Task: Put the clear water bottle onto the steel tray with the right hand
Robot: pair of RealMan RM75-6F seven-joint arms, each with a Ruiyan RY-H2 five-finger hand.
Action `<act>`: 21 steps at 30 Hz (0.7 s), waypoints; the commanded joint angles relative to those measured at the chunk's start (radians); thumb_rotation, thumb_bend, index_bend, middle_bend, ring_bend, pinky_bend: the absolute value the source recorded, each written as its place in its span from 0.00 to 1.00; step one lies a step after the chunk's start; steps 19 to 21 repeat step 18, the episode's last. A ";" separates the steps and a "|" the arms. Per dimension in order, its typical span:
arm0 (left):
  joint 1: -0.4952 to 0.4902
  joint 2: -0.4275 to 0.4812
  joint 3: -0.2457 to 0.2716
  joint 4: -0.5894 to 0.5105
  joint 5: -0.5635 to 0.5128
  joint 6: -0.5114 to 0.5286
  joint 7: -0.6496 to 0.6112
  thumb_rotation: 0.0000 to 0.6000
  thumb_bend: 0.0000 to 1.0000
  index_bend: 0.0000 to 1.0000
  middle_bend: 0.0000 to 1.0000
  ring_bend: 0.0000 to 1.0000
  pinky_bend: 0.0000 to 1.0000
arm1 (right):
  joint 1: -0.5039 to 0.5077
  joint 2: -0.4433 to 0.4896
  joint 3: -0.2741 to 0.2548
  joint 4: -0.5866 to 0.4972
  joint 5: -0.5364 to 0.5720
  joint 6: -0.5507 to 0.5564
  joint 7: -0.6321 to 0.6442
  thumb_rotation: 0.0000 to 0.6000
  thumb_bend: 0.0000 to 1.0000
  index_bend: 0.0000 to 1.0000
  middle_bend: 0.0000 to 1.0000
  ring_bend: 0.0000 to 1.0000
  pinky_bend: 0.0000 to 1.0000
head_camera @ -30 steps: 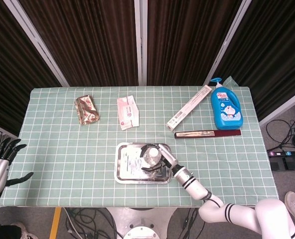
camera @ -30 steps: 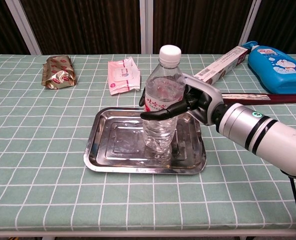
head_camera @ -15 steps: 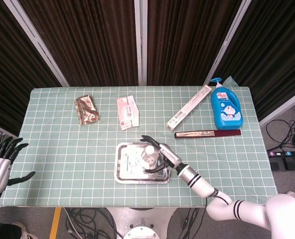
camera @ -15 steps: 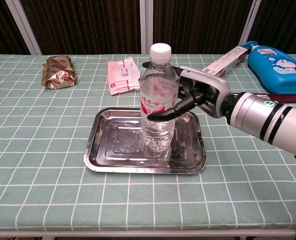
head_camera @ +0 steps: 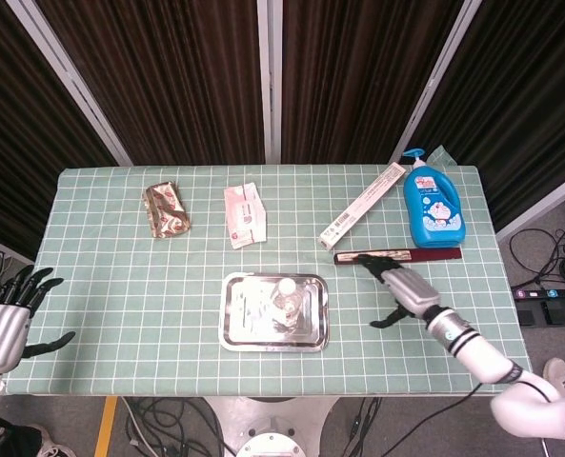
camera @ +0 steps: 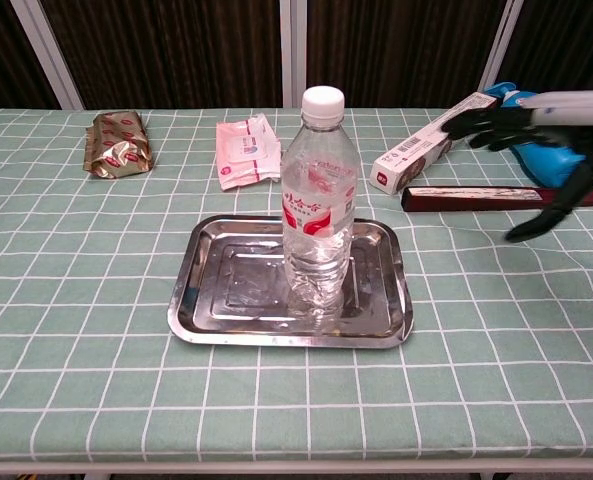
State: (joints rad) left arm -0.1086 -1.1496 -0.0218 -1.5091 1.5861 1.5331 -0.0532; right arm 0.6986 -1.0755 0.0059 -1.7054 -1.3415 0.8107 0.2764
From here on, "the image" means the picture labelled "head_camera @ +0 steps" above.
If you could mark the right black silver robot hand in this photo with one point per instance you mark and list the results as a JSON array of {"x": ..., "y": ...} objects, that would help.
[{"x": 413, "y": 292}]

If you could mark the small transparent plastic bottle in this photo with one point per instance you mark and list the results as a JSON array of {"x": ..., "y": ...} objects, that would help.
[{"x": 288, "y": 307}]

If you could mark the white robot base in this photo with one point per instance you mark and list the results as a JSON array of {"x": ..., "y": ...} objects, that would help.
[{"x": 270, "y": 428}]

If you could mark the blue pump dispenser bottle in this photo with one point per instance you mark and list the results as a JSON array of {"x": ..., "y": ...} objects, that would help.
[{"x": 433, "y": 209}]

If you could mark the rectangular stainless steel tray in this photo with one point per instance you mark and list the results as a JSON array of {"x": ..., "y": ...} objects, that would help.
[{"x": 248, "y": 314}]

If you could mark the long white cardboard box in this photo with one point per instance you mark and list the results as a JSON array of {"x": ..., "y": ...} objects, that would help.
[{"x": 363, "y": 205}]

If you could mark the green checked tablecloth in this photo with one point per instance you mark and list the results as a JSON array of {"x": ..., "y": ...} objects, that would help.
[{"x": 120, "y": 285}]

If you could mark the white sneaker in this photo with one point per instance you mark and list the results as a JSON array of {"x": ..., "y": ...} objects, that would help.
[{"x": 559, "y": 373}]

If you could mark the pink wet wipes packet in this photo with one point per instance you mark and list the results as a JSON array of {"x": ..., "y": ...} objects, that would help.
[{"x": 245, "y": 216}]

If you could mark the gold foil snack packet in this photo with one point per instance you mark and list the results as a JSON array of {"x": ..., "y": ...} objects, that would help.
[{"x": 167, "y": 212}]

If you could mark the white divider frame post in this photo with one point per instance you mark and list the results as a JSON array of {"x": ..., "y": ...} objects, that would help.
[
  {"x": 434, "y": 81},
  {"x": 72, "y": 81},
  {"x": 269, "y": 81}
]

